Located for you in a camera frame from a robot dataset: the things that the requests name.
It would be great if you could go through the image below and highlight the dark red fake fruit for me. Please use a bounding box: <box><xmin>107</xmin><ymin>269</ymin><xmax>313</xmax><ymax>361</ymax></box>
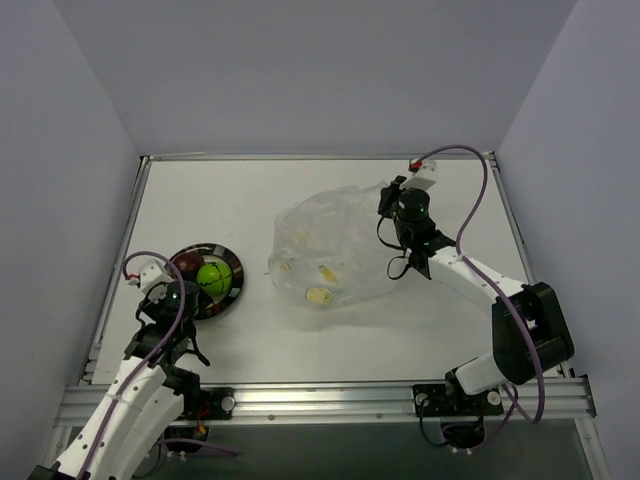
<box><xmin>172</xmin><ymin>251</ymin><xmax>204</xmax><ymax>275</ymax></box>

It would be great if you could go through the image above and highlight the green fake lime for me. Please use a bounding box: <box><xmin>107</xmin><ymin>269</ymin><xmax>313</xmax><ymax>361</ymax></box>
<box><xmin>197</xmin><ymin>262</ymin><xmax>232</xmax><ymax>297</ymax></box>

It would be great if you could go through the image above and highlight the clear plastic bag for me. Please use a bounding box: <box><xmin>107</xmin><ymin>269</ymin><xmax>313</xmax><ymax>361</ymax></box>
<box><xmin>268</xmin><ymin>182</ymin><xmax>395</xmax><ymax>309</ymax></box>

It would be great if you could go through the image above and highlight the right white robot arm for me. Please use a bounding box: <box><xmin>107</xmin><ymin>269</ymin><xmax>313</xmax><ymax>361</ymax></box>
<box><xmin>378</xmin><ymin>176</ymin><xmax>575</xmax><ymax>413</ymax></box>

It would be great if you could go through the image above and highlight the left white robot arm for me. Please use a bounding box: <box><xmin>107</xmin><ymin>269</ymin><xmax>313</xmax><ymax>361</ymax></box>
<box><xmin>29</xmin><ymin>281</ymin><xmax>203</xmax><ymax>479</ymax></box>

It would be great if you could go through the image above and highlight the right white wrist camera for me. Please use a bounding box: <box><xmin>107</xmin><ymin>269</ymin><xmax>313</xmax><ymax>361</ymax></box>
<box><xmin>401</xmin><ymin>159</ymin><xmax>439</xmax><ymax>191</ymax></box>

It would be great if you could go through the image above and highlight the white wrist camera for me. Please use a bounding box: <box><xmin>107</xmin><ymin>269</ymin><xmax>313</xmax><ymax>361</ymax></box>
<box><xmin>126</xmin><ymin>259</ymin><xmax>172</xmax><ymax>294</ymax></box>
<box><xmin>401</xmin><ymin>159</ymin><xmax>439</xmax><ymax>191</ymax></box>

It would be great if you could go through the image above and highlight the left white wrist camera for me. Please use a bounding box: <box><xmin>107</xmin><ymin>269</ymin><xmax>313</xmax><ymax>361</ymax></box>
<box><xmin>126</xmin><ymin>259</ymin><xmax>172</xmax><ymax>294</ymax></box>

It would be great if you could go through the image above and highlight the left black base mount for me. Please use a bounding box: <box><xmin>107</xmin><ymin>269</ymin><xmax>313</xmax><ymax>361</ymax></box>
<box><xmin>181</xmin><ymin>387</ymin><xmax>236</xmax><ymax>421</ymax></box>

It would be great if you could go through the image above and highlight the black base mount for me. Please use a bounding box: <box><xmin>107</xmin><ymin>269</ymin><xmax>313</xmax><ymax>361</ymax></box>
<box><xmin>412</xmin><ymin>382</ymin><xmax>504</xmax><ymax>417</ymax></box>
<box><xmin>181</xmin><ymin>387</ymin><xmax>236</xmax><ymax>421</ymax></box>

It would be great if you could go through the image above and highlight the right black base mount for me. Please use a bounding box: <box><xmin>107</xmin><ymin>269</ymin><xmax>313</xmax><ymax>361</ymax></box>
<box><xmin>412</xmin><ymin>382</ymin><xmax>504</xmax><ymax>417</ymax></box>

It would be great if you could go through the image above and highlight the aluminium front rail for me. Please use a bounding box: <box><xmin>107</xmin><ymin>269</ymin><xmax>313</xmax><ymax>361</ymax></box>
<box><xmin>54</xmin><ymin>377</ymin><xmax>596</xmax><ymax>427</ymax></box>

